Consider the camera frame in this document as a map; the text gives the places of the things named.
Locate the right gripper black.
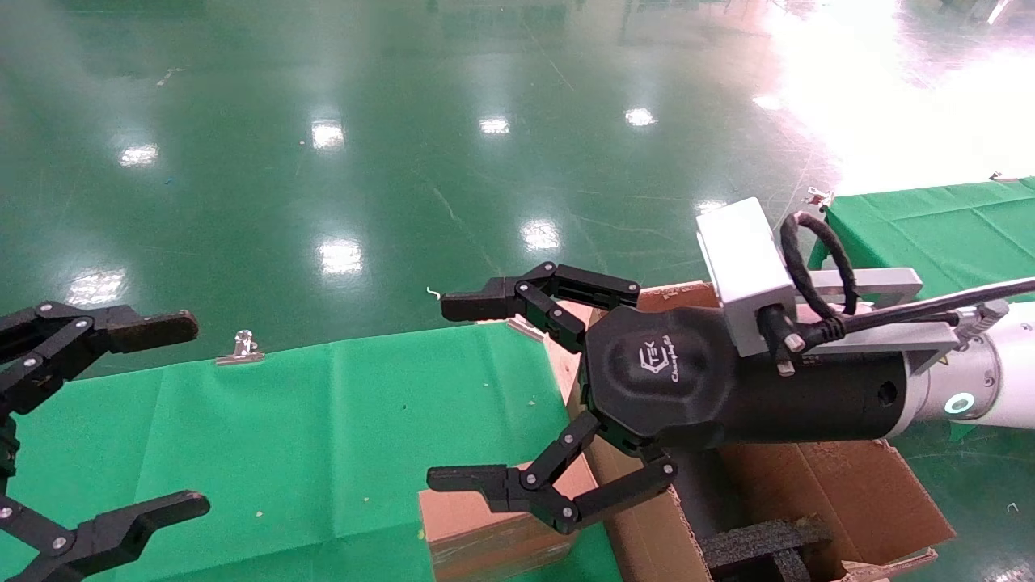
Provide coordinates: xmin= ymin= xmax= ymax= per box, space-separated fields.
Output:
xmin=426 ymin=261 xmax=910 ymax=536

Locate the silver camera mounting bracket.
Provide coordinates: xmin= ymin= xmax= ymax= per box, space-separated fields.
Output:
xmin=796 ymin=267 xmax=959 ymax=374

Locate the small cardboard box with hole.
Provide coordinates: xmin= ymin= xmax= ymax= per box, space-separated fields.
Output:
xmin=419 ymin=457 xmax=599 ymax=582

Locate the wrinkled green table cloth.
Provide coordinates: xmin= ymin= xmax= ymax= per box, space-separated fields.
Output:
xmin=809 ymin=176 xmax=1035 ymax=441

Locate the black foam packing insert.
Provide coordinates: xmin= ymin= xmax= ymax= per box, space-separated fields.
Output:
xmin=699 ymin=517 xmax=834 ymax=582

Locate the large open cardboard carton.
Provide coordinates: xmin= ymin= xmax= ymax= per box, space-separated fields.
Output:
xmin=550 ymin=281 xmax=957 ymax=582

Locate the large green table cloth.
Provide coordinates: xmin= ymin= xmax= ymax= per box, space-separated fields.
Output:
xmin=0 ymin=322 xmax=623 ymax=582

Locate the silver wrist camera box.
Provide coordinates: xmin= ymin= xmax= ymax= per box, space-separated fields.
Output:
xmin=695 ymin=196 xmax=797 ymax=358

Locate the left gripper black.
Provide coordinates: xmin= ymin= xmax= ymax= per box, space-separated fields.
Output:
xmin=0 ymin=301 xmax=211 ymax=582

